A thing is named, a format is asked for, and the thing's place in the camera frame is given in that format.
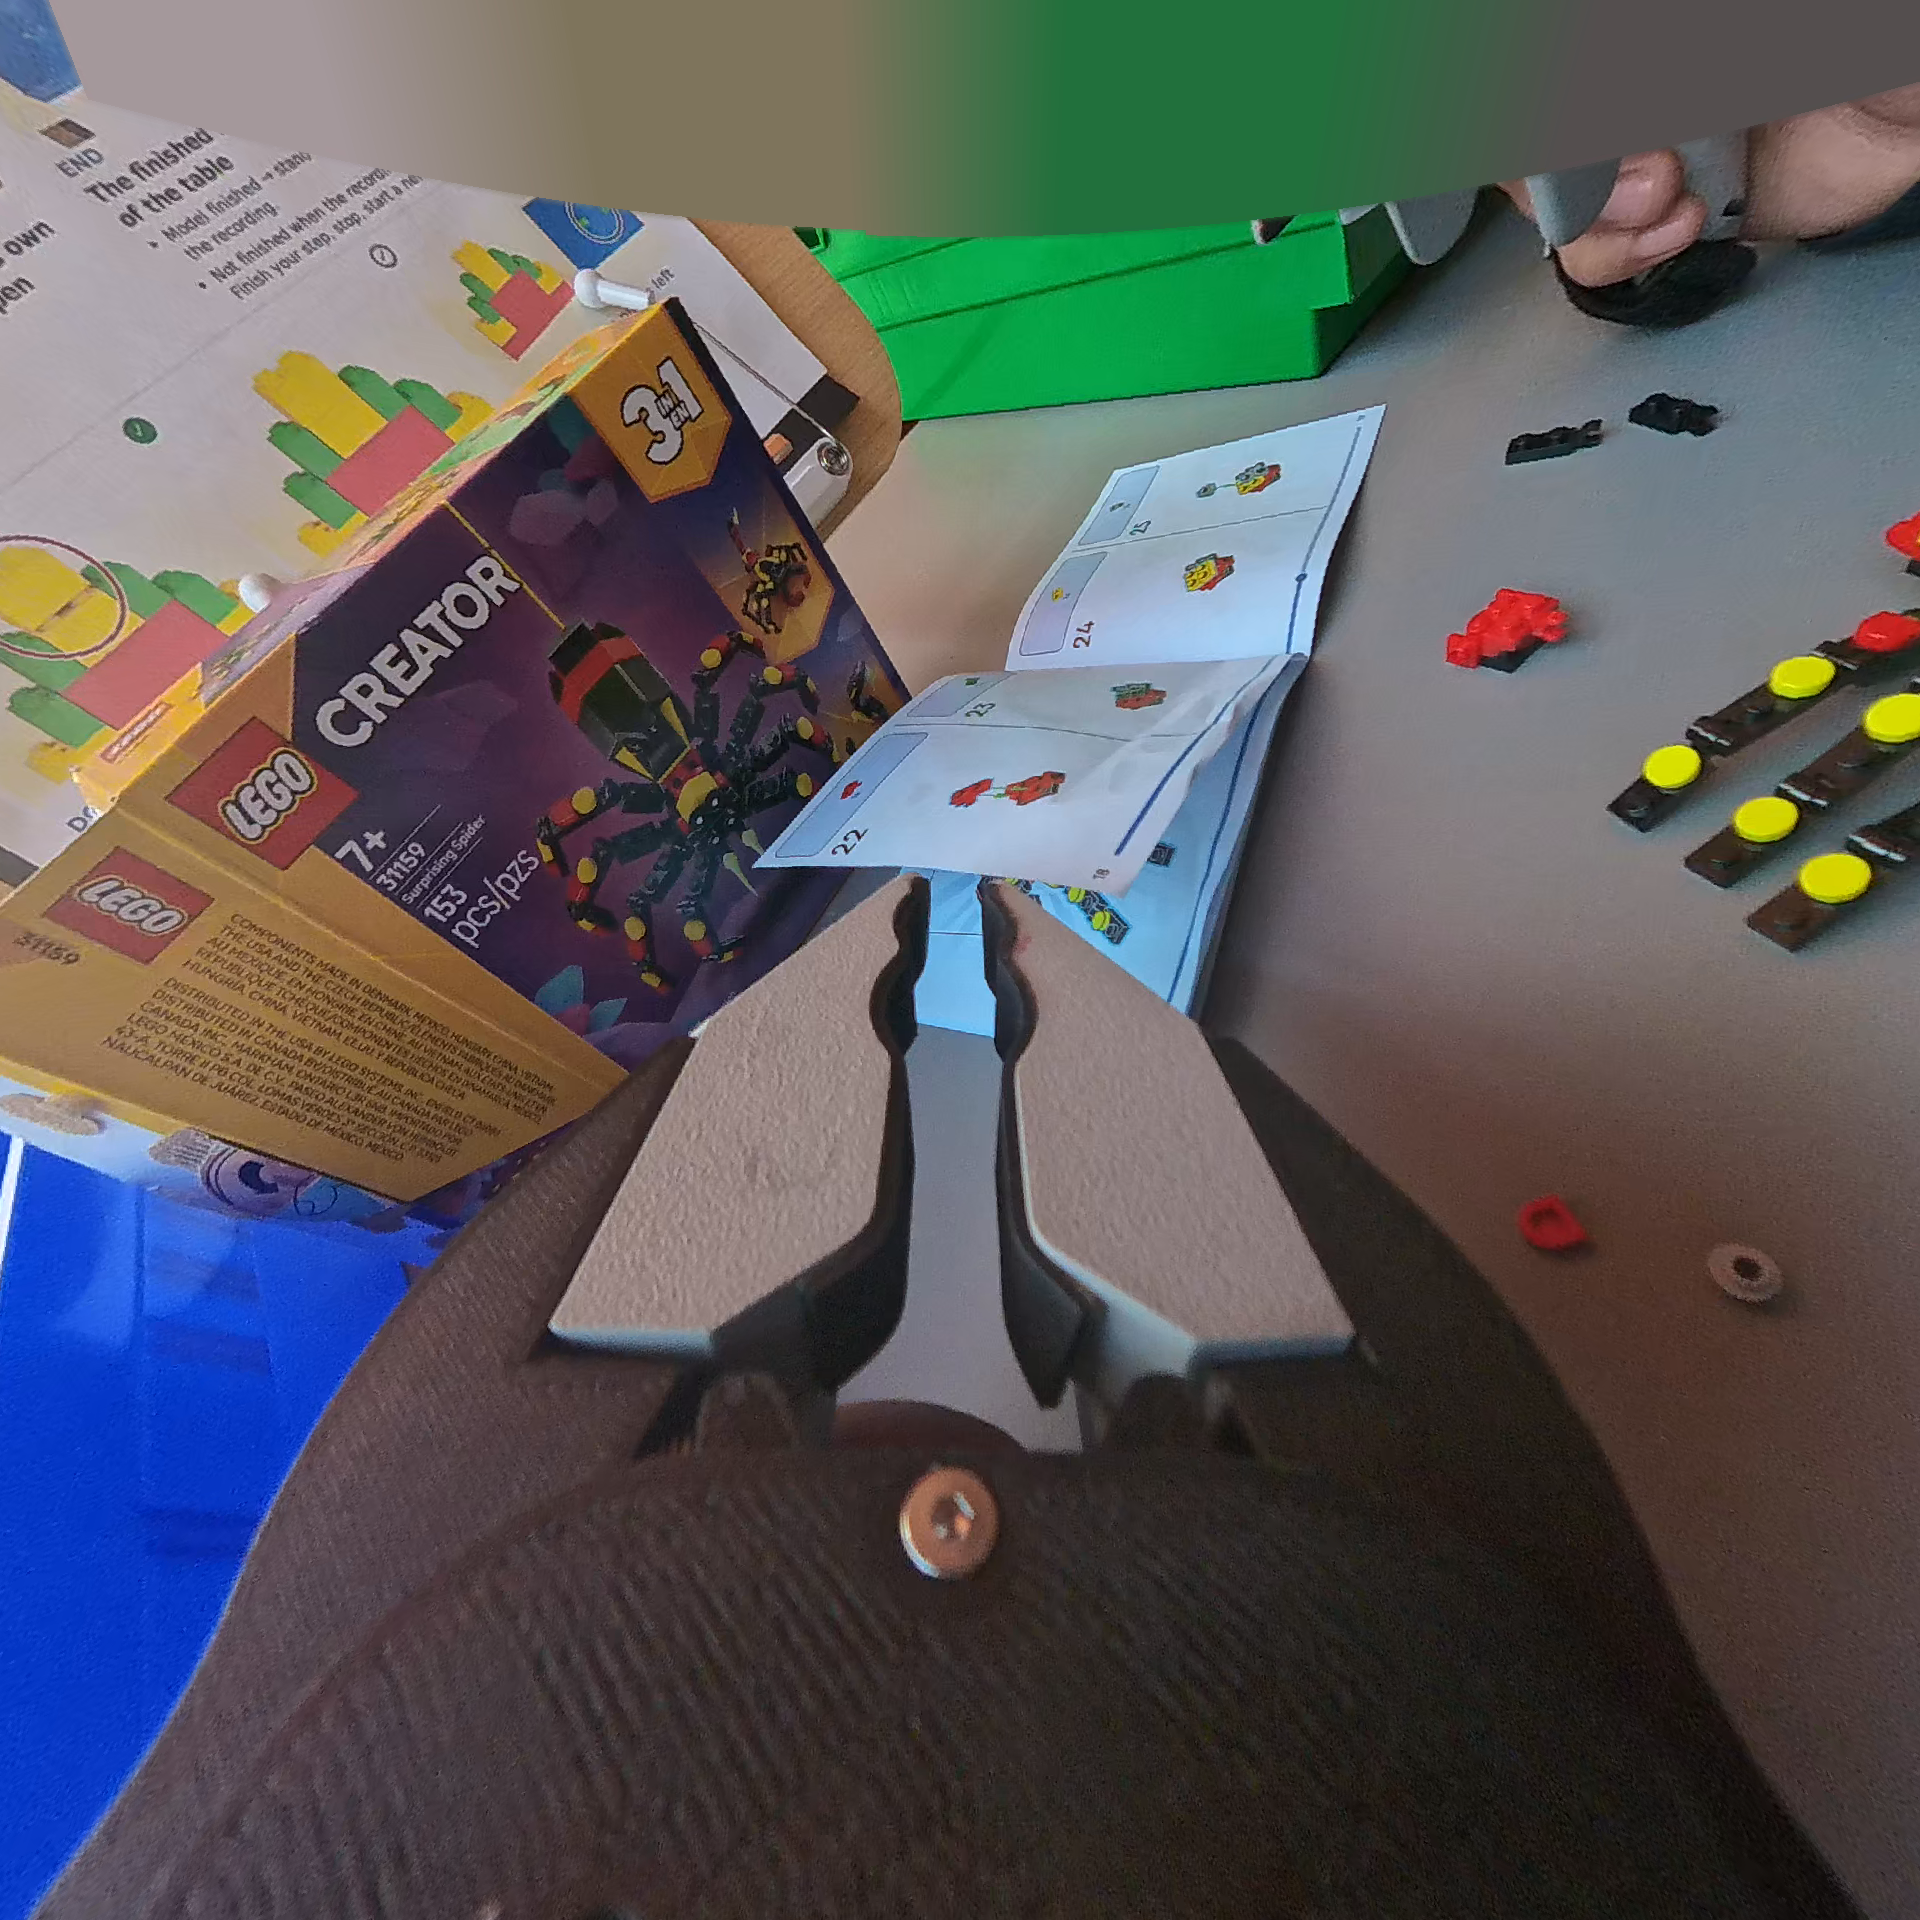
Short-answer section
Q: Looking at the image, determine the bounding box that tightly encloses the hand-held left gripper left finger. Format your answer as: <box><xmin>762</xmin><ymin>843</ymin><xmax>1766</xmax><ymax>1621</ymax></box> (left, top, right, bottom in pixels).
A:
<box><xmin>547</xmin><ymin>872</ymin><xmax>921</xmax><ymax>1397</ymax></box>

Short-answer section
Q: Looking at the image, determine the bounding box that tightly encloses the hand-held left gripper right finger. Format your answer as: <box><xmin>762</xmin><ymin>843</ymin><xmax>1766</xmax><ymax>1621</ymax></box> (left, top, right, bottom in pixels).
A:
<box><xmin>984</xmin><ymin>878</ymin><xmax>1360</xmax><ymax>1408</ymax></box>

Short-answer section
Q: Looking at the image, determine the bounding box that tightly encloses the lego instruction booklet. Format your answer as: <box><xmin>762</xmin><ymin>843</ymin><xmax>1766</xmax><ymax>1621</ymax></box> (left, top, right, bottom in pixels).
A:
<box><xmin>754</xmin><ymin>401</ymin><xmax>1393</xmax><ymax>1040</ymax></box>

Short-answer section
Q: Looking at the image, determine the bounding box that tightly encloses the purple yellow lego box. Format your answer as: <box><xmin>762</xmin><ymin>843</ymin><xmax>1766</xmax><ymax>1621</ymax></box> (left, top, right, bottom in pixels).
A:
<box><xmin>0</xmin><ymin>296</ymin><xmax>914</xmax><ymax>1203</ymax></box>

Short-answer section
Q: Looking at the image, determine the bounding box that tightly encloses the lego spider legs assembly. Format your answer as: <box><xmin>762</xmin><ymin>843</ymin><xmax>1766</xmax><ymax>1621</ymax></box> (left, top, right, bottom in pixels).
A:
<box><xmin>1606</xmin><ymin>510</ymin><xmax>1920</xmax><ymax>956</ymax></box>

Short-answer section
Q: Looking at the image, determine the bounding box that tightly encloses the person's right hand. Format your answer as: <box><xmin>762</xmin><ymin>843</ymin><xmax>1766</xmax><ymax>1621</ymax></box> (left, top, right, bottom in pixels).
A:
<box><xmin>1554</xmin><ymin>86</ymin><xmax>1920</xmax><ymax>288</ymax></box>

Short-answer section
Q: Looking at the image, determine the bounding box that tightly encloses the green plastic bin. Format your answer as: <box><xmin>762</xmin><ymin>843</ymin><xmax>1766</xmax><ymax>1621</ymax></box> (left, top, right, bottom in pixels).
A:
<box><xmin>796</xmin><ymin>201</ymin><xmax>1422</xmax><ymax>422</ymax></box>

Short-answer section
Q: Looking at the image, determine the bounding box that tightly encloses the wooden clipboard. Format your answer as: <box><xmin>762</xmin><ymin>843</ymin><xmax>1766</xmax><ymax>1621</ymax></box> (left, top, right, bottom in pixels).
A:
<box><xmin>690</xmin><ymin>220</ymin><xmax>907</xmax><ymax>543</ymax></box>

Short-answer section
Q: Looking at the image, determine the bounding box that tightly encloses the metal clipboard clip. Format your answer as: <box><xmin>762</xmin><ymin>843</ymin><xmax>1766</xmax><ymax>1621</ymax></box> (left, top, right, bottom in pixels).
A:
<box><xmin>574</xmin><ymin>270</ymin><xmax>866</xmax><ymax>515</ymax></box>

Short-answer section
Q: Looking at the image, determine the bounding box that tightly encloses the printed instruction sheet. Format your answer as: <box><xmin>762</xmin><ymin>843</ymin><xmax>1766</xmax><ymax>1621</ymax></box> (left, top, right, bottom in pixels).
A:
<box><xmin>0</xmin><ymin>45</ymin><xmax>821</xmax><ymax>889</ymax></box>

